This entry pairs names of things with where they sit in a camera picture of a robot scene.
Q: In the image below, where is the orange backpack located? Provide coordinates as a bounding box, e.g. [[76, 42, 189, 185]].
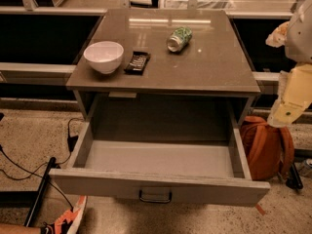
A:
[[240, 116, 294, 180]]

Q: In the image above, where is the open grey top drawer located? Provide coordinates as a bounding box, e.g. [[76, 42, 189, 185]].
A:
[[48, 95, 271, 208]]

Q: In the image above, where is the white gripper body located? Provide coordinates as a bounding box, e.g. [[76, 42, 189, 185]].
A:
[[278, 61, 312, 115]]

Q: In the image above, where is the green soda can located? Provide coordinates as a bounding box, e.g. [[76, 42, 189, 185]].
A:
[[167, 26, 192, 53]]

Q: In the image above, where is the black metal stand bar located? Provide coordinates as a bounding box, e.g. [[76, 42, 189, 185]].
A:
[[24, 157, 56, 227]]

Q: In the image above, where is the black object beside backpack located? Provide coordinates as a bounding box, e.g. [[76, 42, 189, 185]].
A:
[[286, 164, 303, 190]]

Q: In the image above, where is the black floor cable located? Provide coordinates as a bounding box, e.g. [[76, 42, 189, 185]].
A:
[[0, 117, 84, 210]]

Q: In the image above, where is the white ceramic bowl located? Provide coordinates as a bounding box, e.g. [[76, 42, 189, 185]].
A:
[[84, 41, 124, 74]]

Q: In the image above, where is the black power adapter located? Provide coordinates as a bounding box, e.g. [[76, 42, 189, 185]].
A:
[[67, 136, 78, 152]]

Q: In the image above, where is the person's bare leg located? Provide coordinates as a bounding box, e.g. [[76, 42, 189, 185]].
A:
[[0, 223, 41, 234]]

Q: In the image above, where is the grey cabinet with brown top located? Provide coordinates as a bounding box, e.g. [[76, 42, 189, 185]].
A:
[[65, 8, 262, 125]]

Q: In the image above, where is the black drawer handle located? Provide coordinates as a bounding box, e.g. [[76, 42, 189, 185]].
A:
[[138, 190, 173, 204]]

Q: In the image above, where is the orange white sneaker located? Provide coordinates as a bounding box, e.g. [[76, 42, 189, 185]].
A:
[[40, 196, 88, 234]]

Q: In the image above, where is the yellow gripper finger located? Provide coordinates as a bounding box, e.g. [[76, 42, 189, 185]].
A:
[[265, 21, 289, 48], [267, 99, 304, 128]]

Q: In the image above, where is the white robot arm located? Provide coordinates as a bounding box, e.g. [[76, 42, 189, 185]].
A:
[[265, 0, 312, 128]]

